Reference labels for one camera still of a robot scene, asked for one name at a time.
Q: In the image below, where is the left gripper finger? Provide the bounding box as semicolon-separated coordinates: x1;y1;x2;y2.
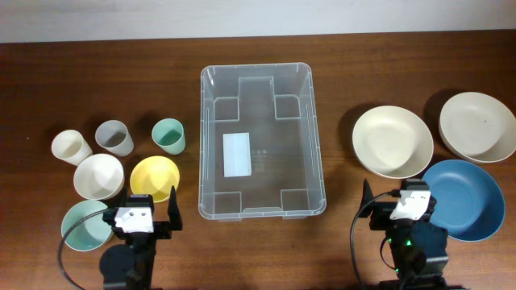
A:
114;188;127;207
167;185;183;231

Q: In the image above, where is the cream plate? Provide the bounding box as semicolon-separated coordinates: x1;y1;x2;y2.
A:
439;92;515;164
352;106;434;180

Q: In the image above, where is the grey cup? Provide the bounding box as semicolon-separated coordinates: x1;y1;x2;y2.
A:
94;120;134;156

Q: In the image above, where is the mint green cup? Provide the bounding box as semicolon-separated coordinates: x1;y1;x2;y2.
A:
152;118;185;155

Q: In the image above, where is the blue plate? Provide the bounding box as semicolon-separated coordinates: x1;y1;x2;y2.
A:
423;159;506;242

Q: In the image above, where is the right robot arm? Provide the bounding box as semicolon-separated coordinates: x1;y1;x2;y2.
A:
356;179;448;289

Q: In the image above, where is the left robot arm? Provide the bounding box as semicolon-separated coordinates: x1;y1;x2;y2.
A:
99;188;183;289

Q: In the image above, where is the white small bowl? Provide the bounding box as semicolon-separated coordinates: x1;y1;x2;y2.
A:
73;154;125;201

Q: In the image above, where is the yellow small bowl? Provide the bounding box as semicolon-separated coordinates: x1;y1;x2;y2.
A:
130;155;180;203

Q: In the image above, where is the mint green small bowl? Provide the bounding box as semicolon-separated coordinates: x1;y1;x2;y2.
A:
61;200;113;251

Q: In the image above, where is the cream cup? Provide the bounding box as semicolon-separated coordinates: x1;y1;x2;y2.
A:
51;130;93;166

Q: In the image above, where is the clear plastic storage bin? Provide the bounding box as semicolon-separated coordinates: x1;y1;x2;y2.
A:
198;62;327;222

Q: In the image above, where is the right black cable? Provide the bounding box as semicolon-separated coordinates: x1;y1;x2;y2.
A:
349;190;402;290

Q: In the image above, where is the black cable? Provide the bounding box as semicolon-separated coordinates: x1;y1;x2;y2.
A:
57;209;118;290
349;190;402;290

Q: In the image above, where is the left black cable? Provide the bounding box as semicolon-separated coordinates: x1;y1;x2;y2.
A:
57;209;118;290

